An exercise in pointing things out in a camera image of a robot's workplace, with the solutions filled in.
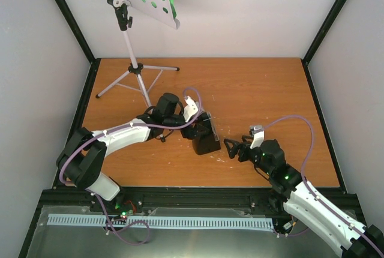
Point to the clear plastic metronome cover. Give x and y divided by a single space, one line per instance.
211 129

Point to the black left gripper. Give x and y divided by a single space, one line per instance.
190 134

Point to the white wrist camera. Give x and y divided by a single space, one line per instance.
257 132
191 108

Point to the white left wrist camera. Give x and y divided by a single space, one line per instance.
191 108

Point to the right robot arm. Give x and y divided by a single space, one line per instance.
345 235

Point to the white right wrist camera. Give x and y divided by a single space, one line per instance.
257 132

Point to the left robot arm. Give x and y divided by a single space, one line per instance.
82 158

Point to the black aluminium frame rail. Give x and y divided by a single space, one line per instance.
255 201

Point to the light blue cable duct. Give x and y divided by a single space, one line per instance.
169 223

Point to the black metronome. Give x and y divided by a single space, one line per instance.
206 146

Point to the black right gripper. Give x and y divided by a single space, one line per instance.
244 146

